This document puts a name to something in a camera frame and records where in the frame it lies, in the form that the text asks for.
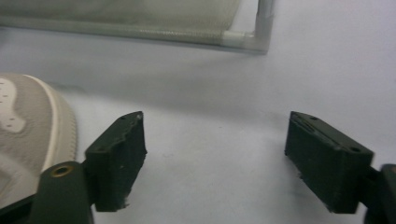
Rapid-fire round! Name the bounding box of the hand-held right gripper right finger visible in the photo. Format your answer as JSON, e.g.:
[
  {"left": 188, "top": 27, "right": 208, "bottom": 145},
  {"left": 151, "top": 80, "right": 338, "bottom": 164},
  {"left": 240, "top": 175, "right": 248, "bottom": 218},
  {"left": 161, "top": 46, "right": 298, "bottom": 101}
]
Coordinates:
[{"left": 284, "top": 110, "right": 375, "bottom": 215}]

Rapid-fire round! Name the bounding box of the grey and white sneaker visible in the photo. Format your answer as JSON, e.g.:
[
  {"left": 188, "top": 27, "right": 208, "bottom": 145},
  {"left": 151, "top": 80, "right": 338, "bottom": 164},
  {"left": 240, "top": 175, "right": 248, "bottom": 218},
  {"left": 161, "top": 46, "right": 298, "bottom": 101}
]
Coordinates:
[{"left": 0, "top": 73, "right": 78, "bottom": 210}]

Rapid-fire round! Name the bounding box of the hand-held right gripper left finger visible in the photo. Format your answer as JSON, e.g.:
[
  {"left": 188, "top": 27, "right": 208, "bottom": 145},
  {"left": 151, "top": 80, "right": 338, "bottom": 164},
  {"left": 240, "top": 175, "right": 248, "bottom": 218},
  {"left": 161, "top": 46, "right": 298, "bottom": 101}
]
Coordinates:
[{"left": 84, "top": 110, "right": 148, "bottom": 213}]

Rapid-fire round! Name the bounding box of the white frame shoe rack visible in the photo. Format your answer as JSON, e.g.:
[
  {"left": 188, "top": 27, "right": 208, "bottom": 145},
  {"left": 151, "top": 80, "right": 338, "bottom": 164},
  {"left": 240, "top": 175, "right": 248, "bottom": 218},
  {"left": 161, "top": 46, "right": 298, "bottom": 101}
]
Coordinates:
[{"left": 0, "top": 0, "right": 276, "bottom": 56}]

